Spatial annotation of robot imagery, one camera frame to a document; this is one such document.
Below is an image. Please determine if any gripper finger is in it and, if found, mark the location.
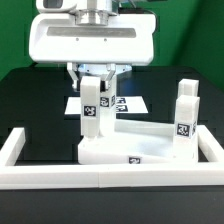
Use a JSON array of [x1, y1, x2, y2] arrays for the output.
[[101, 63, 116, 91], [67, 62, 80, 91]]

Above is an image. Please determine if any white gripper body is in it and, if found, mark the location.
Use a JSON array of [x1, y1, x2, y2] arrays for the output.
[[29, 13, 156, 66]]

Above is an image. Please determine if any white desk tabletop tray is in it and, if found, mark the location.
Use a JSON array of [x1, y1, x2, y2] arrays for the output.
[[77, 119, 200, 166]]

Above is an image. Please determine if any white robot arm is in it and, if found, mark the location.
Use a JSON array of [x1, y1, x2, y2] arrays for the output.
[[29, 0, 157, 91]]

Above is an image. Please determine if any fiducial marker base plate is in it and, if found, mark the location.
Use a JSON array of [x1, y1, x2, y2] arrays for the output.
[[64, 96, 148, 115]]

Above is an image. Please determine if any white U-shaped boundary frame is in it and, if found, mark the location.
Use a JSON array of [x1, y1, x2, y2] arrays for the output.
[[0, 125, 224, 190]]

